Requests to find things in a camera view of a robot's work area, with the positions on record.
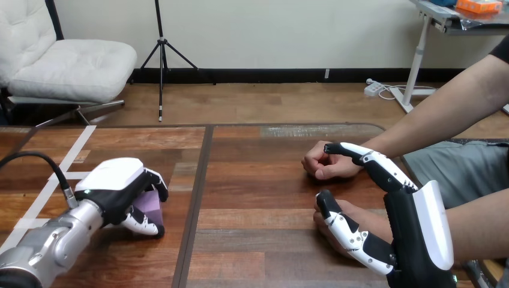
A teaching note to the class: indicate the person's hand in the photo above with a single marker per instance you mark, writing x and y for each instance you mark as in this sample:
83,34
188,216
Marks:
370,222
334,165

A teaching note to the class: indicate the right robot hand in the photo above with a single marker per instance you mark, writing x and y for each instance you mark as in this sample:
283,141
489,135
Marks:
413,238

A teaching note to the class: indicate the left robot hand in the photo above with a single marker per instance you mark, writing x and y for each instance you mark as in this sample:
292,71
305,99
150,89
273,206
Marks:
111,183

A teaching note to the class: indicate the purple block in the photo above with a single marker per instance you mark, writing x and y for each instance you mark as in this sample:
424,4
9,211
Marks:
152,206

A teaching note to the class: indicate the person's forearm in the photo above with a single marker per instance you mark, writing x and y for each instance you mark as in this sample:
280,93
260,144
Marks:
477,226
437,115

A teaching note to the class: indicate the person's body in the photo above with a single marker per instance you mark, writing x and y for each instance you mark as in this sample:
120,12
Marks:
465,171

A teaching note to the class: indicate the white power strip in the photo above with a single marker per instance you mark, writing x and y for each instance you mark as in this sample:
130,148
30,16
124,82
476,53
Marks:
373,88

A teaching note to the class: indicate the white cushioned chair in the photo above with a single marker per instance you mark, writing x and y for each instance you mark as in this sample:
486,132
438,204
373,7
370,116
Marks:
63,67

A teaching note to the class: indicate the white desk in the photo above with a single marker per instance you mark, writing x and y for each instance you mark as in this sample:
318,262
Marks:
415,63

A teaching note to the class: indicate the black tripod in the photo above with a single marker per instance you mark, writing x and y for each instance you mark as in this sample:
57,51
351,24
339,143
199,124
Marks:
161,51

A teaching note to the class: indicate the orange thing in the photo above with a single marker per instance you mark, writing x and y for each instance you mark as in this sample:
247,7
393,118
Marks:
479,6

